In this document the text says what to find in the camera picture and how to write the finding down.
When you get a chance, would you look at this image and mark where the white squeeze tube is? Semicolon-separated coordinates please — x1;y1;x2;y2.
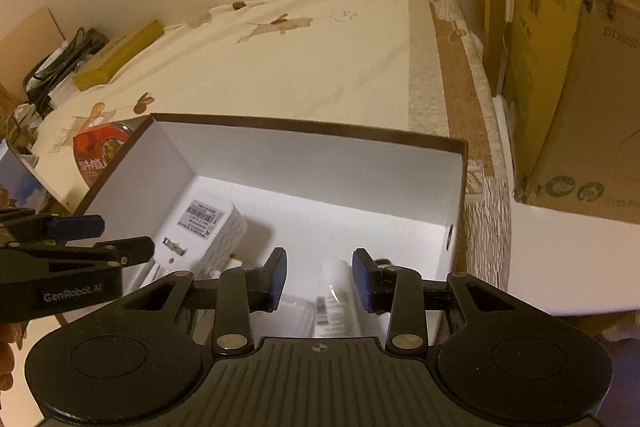
310;258;392;339

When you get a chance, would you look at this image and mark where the person's left hand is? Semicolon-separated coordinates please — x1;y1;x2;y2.
0;321;27;409

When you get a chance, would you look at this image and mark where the red instant meal bowl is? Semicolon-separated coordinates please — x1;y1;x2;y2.
73;120;147;190

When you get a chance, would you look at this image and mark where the cream printed bedsheet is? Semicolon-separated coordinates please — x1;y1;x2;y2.
37;0;512;319

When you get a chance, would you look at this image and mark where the brown cardboard box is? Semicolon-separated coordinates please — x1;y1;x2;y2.
54;112;469;344

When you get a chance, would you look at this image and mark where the cardboard sheet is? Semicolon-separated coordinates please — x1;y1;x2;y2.
0;5;67;98

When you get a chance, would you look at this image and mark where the clear plastic case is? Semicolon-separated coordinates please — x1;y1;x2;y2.
250;296;317;339

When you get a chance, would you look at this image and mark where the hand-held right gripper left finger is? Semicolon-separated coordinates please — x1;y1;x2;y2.
120;247;289;355

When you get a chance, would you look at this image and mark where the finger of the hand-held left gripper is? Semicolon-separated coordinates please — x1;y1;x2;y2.
0;208;106;241
0;235;156;271

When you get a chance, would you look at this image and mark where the flat yellow box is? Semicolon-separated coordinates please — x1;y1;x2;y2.
71;20;166;91

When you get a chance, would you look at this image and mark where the white router with antennas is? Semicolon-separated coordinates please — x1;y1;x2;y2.
119;199;247;294

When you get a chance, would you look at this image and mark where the blue milk carton box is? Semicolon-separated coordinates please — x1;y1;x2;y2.
0;146;57;208

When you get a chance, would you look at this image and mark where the bundle of black cables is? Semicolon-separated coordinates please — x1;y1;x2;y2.
24;26;109;108

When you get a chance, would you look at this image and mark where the large printed cardboard box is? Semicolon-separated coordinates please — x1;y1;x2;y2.
501;0;640;224

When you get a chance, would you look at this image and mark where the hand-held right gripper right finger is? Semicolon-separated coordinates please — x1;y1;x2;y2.
351;248;519;353

